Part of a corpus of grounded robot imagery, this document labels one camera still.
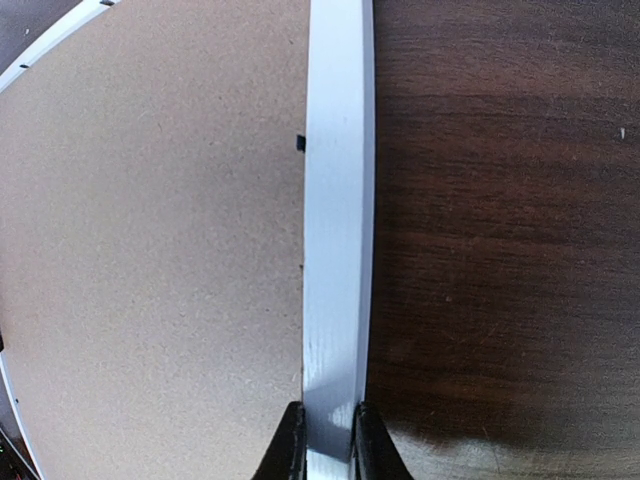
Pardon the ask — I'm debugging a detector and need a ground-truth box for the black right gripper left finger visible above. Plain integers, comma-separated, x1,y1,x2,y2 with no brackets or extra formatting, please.
252,401,306,480

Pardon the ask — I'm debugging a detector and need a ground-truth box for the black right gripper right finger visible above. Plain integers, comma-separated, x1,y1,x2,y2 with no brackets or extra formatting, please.
354,402,413,480

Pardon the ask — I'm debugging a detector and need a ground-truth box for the brown backing board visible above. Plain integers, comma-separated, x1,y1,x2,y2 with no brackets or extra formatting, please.
0,0,314,480

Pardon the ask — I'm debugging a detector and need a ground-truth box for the white picture frame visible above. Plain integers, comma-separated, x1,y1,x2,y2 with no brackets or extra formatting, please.
0,0,376,480

